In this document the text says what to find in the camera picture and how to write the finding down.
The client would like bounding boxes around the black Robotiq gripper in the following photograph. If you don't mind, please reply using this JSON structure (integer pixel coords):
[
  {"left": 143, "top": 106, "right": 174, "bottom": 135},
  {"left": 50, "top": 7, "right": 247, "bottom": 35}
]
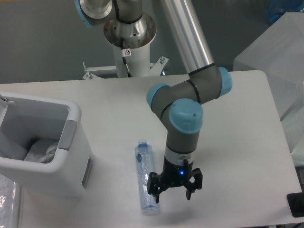
[{"left": 147, "top": 158, "right": 203, "bottom": 204}]

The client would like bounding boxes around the white green wrapper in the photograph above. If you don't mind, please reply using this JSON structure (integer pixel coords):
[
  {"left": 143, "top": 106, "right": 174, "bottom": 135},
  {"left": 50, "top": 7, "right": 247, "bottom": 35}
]
[{"left": 24, "top": 138, "right": 59, "bottom": 163}]

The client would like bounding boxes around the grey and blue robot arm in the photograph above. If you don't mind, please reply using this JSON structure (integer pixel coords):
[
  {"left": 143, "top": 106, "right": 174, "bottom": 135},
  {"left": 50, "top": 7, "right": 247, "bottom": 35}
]
[{"left": 75, "top": 0, "right": 232, "bottom": 201}]

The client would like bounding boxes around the white trash can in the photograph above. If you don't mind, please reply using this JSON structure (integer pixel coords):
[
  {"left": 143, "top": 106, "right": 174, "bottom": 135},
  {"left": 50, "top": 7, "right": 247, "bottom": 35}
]
[{"left": 0, "top": 92, "right": 93, "bottom": 197}]

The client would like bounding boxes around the clear blue plastic bottle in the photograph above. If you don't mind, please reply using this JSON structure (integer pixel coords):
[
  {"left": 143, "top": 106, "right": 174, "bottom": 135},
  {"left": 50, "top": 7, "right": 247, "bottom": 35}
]
[{"left": 134, "top": 139, "right": 160, "bottom": 216}]

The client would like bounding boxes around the black device at table edge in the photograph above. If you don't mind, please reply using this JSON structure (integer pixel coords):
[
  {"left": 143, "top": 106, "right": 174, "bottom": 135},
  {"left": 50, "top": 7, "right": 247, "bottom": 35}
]
[{"left": 287, "top": 192, "right": 304, "bottom": 218}]

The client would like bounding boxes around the blue yellow snack packet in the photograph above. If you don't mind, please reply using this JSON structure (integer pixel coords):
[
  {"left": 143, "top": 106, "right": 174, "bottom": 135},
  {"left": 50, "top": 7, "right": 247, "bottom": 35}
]
[{"left": 30, "top": 137, "right": 39, "bottom": 146}]

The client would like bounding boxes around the frosted plastic storage box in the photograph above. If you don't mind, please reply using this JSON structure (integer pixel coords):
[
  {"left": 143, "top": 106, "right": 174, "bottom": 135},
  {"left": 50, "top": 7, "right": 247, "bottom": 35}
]
[{"left": 233, "top": 12, "right": 304, "bottom": 118}]

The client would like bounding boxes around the blue water jug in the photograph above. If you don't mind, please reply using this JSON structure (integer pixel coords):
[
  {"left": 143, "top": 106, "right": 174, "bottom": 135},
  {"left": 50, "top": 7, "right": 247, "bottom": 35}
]
[{"left": 266, "top": 0, "right": 304, "bottom": 24}]

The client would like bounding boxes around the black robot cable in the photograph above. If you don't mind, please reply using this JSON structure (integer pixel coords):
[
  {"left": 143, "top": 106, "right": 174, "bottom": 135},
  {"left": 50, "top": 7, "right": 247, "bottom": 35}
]
[{"left": 120, "top": 37, "right": 133, "bottom": 78}]

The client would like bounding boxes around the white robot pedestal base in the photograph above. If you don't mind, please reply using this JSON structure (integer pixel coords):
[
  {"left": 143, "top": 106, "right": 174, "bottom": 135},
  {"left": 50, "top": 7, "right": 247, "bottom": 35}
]
[{"left": 83, "top": 13, "right": 169, "bottom": 79}]

